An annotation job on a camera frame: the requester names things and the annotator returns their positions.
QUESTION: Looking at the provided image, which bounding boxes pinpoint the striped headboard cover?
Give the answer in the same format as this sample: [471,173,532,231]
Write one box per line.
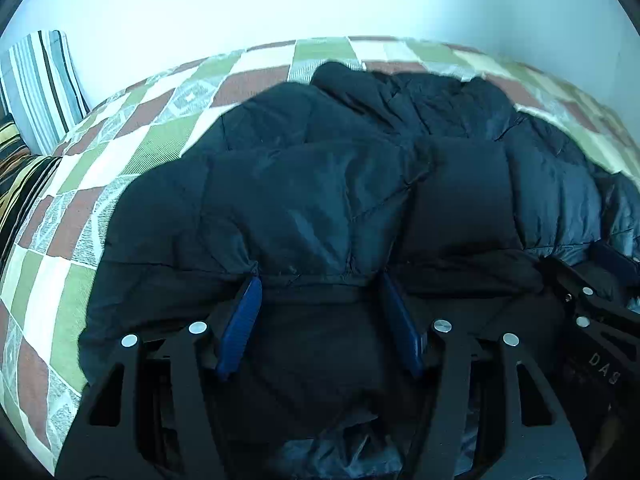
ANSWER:
[0,30,91,157]

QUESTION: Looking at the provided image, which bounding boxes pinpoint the black puffer jacket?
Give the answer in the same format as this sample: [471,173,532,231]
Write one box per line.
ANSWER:
[77,61,640,480]

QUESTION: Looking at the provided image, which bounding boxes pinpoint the yellow black striped pillow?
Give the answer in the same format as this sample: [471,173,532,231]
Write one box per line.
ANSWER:
[0,119,62,266]

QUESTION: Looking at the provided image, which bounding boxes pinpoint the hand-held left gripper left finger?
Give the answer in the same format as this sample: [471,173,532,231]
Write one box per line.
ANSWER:
[55,274,264,480]

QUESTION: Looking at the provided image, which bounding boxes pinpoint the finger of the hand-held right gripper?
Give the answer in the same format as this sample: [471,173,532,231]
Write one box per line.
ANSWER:
[542,257,598,306]
[590,241,640,306]

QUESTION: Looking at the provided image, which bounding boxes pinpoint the checkered bedspread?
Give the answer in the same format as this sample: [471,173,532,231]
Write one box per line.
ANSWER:
[0,36,640,477]

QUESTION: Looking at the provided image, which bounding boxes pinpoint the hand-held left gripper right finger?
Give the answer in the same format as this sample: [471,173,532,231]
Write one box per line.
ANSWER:
[379,271,589,480]

